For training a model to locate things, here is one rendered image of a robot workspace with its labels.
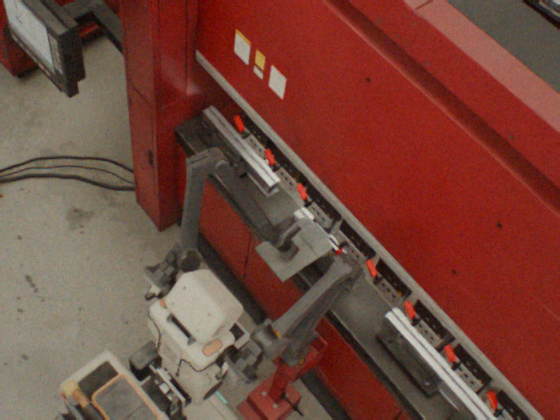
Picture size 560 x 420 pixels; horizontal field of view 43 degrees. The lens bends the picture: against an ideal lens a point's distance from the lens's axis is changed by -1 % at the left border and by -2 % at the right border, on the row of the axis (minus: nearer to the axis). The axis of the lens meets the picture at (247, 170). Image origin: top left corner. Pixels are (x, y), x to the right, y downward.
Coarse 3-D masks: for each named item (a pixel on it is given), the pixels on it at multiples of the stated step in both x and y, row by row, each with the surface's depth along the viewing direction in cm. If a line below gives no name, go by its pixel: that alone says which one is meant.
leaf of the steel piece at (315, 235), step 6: (312, 228) 294; (318, 228) 295; (306, 234) 293; (312, 234) 293; (318, 234) 293; (324, 234) 293; (306, 240) 290; (312, 240) 291; (318, 240) 291; (324, 240) 291; (312, 246) 288
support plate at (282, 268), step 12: (300, 240) 291; (264, 252) 286; (276, 252) 287; (300, 252) 288; (312, 252) 288; (324, 252) 289; (276, 264) 284; (288, 264) 284; (300, 264) 285; (288, 276) 281
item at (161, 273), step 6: (156, 264) 256; (162, 264) 254; (168, 264) 252; (144, 270) 255; (150, 270) 255; (156, 270) 253; (162, 270) 253; (168, 270) 252; (174, 270) 253; (180, 270) 256; (150, 276) 253; (156, 276) 253; (162, 276) 252; (168, 276) 252; (174, 276) 254; (156, 282) 252; (162, 282) 253; (168, 282) 253; (162, 288) 251
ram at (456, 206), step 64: (256, 0) 245; (320, 0) 216; (256, 64) 266; (320, 64) 232; (384, 64) 205; (320, 128) 251; (384, 128) 220; (448, 128) 196; (384, 192) 237; (448, 192) 209; (512, 192) 187; (384, 256) 256; (448, 256) 224; (512, 256) 199; (512, 320) 212; (512, 384) 228
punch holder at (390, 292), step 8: (376, 264) 263; (384, 264) 258; (384, 272) 261; (392, 272) 256; (384, 280) 263; (392, 280) 259; (400, 280) 254; (384, 288) 266; (392, 288) 262; (400, 288) 257; (408, 288) 254; (392, 296) 264; (400, 296) 260
